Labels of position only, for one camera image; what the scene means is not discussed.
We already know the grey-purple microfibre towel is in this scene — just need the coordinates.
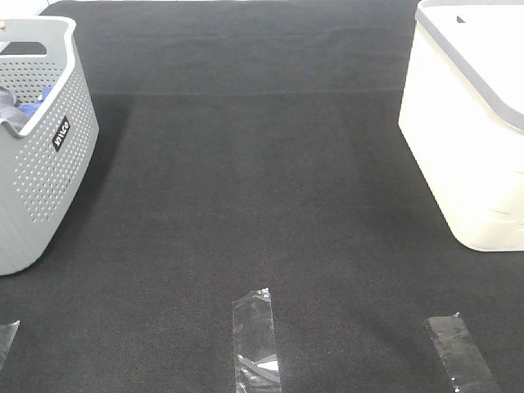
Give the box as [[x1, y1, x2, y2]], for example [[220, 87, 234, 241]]
[[0, 87, 29, 133]]

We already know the black table cloth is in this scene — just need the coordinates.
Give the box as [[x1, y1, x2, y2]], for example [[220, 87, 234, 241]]
[[1, 1, 523, 392]]

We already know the centre clear tape strip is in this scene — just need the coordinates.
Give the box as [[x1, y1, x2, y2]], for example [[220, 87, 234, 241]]
[[233, 288, 282, 392]]

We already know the clear tape strip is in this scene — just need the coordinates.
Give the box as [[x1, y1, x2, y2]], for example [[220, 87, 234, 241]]
[[423, 313, 501, 393], [0, 320, 20, 369], [233, 288, 282, 392]]

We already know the cream lidded storage box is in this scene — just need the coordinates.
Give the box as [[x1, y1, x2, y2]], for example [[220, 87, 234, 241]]
[[399, 1, 523, 251]]

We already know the grey perforated laundry basket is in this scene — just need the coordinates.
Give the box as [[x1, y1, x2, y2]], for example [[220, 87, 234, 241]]
[[1, 16, 99, 275]]

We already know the blue cloth in basket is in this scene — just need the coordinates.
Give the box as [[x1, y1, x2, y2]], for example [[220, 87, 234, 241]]
[[17, 86, 52, 119]]

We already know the right clear tape strip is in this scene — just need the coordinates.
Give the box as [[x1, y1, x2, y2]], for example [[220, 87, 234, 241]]
[[423, 313, 501, 393]]

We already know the left clear tape strip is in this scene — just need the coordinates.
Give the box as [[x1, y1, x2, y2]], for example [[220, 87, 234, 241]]
[[0, 320, 20, 369]]

